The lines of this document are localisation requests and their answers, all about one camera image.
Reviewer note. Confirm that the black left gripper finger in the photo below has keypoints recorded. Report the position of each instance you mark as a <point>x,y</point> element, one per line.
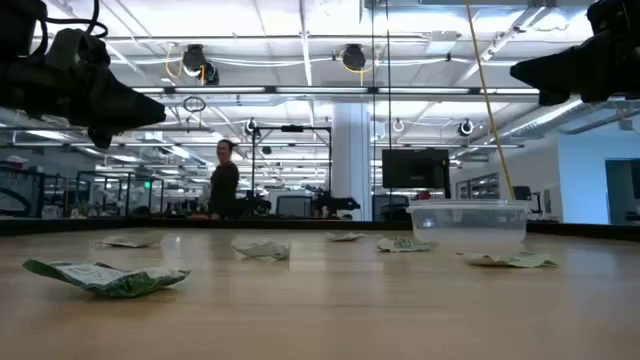
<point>101,137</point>
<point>130,107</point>

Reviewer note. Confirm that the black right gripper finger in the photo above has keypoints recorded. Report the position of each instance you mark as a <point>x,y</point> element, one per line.
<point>545,72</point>
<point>552,98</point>

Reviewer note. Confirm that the green white sweetener packet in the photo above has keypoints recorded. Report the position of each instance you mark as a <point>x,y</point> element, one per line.
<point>346,237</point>
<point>107,280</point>
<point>262,249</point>
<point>127,242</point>
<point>510,260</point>
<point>405,244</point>

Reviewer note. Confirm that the black background robot arm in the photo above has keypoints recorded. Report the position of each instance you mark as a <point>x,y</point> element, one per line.
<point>335,204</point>

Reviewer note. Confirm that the black office chair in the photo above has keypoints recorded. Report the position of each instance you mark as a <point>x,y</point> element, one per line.
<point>522,192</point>

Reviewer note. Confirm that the person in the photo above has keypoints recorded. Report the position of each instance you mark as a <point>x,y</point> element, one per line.
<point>223,185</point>

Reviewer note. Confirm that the clear plastic bin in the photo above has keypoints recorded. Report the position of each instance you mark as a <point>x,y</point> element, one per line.
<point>467,220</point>

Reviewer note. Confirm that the black monitor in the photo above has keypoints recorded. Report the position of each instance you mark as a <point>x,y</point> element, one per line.
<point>415,169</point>

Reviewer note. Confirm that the long ceiling light strip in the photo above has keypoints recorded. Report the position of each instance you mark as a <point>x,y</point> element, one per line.
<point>320,90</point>

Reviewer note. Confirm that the white building column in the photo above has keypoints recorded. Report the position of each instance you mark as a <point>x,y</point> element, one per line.
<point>350,160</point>

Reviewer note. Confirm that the black metal frame rack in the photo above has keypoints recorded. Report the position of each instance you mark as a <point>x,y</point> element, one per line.
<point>120,173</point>
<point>41,195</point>

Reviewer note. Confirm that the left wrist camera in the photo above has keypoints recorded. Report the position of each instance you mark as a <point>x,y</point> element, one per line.
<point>75,47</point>

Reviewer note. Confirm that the black table edge rail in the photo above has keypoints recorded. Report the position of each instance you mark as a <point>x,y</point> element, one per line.
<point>150,225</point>

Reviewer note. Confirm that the black metal workstation frame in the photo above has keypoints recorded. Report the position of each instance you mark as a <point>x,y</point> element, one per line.
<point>291,128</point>

